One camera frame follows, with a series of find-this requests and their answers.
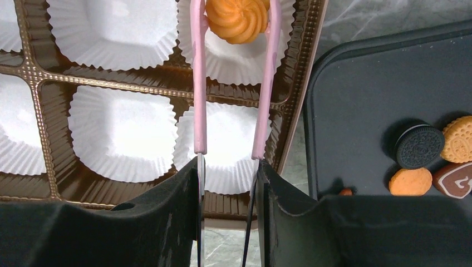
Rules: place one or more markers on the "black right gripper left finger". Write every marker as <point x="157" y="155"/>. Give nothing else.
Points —
<point x="156" y="228"/>

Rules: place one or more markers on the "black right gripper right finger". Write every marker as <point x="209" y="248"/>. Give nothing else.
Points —
<point x="297" y="230"/>

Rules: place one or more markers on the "small round orange cookie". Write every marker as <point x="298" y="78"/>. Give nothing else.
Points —
<point x="407" y="182"/>

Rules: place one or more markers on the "black sandwich cookie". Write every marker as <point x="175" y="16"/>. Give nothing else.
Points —
<point x="416" y="145"/>

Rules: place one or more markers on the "brown divided cookie box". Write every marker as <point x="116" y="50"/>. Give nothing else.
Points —
<point x="53" y="79"/>

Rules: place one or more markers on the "pink cat-paw tongs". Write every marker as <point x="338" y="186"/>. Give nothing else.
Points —
<point x="198" y="28"/>

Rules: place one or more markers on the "orange swirl cookie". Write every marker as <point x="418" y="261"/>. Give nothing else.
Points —
<point x="237" y="21"/>

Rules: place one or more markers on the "white paper cup liner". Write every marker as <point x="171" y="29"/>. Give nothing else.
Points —
<point x="115" y="35"/>
<point x="239" y="64"/>
<point x="229" y="167"/>
<point x="122" y="135"/>
<point x="10" y="34"/>
<point x="21" y="148"/>

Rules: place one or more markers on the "brown heart cookie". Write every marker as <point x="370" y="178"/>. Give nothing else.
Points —
<point x="454" y="180"/>

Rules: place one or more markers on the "black cookie tray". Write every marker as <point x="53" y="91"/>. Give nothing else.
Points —
<point x="362" y="94"/>

